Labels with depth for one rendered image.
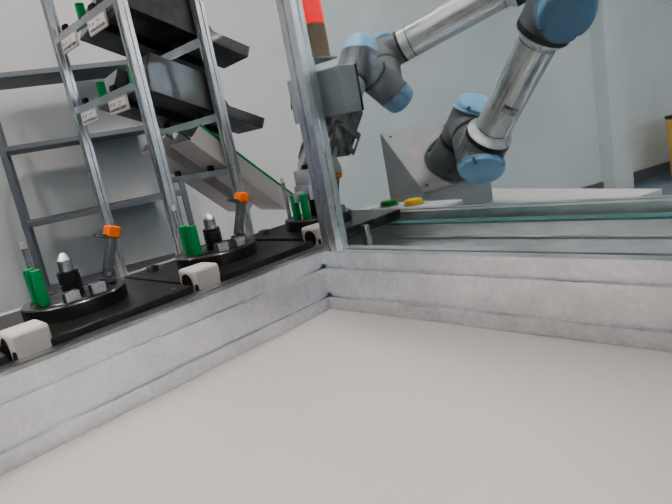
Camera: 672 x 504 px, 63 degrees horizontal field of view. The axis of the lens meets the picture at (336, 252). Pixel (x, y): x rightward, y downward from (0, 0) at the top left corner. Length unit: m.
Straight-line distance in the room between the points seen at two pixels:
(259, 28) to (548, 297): 3.87
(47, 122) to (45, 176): 0.34
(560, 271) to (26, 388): 0.61
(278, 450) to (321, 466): 0.06
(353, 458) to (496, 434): 0.13
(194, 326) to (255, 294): 0.11
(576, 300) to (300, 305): 0.42
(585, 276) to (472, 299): 0.15
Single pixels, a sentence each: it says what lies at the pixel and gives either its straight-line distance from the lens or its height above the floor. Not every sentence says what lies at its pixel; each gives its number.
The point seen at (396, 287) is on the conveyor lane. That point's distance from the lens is 0.81.
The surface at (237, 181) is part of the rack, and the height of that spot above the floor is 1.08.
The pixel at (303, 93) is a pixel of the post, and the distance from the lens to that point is 0.86.
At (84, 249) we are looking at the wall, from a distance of 4.01.
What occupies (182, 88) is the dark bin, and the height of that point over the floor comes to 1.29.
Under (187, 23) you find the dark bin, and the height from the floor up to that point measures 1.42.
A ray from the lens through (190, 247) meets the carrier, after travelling 0.96.
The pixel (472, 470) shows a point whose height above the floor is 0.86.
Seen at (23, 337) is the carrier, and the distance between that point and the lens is 0.73.
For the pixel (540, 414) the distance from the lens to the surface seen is 0.56.
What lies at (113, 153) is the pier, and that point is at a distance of 3.85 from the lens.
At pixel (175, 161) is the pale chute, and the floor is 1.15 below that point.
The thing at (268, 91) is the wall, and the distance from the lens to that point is 4.31.
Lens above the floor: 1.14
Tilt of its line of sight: 12 degrees down
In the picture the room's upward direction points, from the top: 11 degrees counter-clockwise
